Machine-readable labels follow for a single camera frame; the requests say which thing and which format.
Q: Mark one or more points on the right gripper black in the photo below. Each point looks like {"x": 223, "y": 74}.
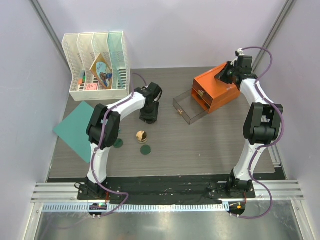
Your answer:
{"x": 225, "y": 74}

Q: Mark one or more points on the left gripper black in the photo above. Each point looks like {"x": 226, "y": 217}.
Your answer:
{"x": 153, "y": 116}

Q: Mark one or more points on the clear drawer gold knob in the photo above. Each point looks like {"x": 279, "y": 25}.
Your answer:
{"x": 188, "y": 107}

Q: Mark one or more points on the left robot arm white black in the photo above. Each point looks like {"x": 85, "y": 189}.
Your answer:
{"x": 103, "y": 132}

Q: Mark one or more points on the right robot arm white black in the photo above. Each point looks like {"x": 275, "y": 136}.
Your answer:
{"x": 262, "y": 124}

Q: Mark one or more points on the orange drawer box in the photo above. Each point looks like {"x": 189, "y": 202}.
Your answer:
{"x": 222, "y": 93}

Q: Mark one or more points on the gold compact jar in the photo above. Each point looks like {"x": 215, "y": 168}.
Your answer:
{"x": 142, "y": 137}

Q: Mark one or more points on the illustrated book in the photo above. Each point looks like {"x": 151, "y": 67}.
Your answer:
{"x": 102, "y": 72}

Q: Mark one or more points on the dark green round lid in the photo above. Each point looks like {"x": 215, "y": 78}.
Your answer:
{"x": 145, "y": 150}

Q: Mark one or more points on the white mesh file organizer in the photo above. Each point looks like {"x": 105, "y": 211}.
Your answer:
{"x": 81, "y": 49}

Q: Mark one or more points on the dark green round disc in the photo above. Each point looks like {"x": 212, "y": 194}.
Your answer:
{"x": 118, "y": 143}

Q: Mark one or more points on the pink sticky note pad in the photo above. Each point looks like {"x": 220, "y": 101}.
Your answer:
{"x": 91, "y": 87}

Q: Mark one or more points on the teal folder in organizer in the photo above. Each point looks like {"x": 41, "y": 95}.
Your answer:
{"x": 115, "y": 45}

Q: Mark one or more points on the orange green markers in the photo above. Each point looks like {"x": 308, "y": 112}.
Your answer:
{"x": 81, "y": 77}

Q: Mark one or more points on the teal cutting mat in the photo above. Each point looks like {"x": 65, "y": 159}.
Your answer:
{"x": 73, "y": 130}

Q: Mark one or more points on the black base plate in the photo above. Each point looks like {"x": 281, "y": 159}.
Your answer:
{"x": 167, "y": 190}

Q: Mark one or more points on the aluminium rail frame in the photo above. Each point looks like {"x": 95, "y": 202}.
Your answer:
{"x": 170, "y": 208}

